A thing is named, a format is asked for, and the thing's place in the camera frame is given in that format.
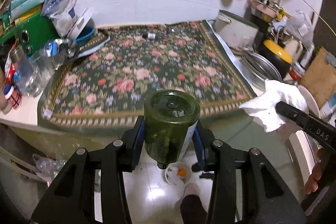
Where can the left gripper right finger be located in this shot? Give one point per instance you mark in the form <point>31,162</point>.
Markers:
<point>266,198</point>

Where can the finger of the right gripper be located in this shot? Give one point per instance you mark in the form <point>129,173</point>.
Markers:
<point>299,117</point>

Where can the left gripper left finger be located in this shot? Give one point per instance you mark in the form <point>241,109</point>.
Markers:
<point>71,196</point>

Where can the white tissue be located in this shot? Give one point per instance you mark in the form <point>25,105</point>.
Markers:
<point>263,108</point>

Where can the green glass bottle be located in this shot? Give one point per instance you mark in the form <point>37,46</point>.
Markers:
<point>171,117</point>

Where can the white trash bowl on floor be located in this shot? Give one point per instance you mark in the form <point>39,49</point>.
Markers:
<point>177,174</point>

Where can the person's right hand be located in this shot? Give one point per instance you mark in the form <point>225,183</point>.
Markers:
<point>311,185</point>

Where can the white bowl in sink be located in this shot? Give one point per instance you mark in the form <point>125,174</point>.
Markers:
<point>312,106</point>

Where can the green plastic bag on floor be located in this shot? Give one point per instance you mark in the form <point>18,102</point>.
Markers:
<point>46,167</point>

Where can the wooden cutting board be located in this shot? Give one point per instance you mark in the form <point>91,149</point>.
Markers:
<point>319,78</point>

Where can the yellow black pot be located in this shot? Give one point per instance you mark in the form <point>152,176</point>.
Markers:
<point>279,57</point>

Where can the person's foot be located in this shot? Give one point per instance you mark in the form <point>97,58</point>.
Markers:
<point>191,208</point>

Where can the white thermos jug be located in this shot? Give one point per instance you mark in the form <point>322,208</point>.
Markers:
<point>293,47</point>

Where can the dark cloth on floor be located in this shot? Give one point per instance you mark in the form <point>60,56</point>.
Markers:
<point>196,168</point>

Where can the stainless steel basin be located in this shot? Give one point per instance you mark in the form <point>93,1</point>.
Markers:
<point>257,69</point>

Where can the grey hanging cloth bag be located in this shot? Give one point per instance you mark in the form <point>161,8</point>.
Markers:
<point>299,26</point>

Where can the small white pill bottle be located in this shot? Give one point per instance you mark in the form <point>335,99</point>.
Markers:
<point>12,96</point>

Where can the floral green table mat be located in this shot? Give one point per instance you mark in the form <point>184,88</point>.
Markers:
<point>108,87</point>

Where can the white rice cooker pot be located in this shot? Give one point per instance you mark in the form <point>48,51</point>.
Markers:
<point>238,33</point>

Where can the pink utensil holder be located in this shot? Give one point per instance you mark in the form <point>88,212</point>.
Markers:
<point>262,11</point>

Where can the clear water bottle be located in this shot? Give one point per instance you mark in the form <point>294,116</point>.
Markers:
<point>28,81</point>

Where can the clear glass mug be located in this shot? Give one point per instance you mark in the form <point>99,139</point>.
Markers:
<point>46,64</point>

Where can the white round lid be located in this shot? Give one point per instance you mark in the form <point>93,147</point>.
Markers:
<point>80,24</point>

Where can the blue bowl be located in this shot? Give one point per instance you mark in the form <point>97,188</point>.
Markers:
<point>85,36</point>

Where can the green box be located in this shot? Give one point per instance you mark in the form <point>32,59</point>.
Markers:
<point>32,34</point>

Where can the small dark bottle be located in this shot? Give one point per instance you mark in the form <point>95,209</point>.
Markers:
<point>149,36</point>

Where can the blue printed plastic bag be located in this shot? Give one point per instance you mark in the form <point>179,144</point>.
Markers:
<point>62,15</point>

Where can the teal tissue box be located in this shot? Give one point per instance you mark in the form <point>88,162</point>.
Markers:
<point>19,7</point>

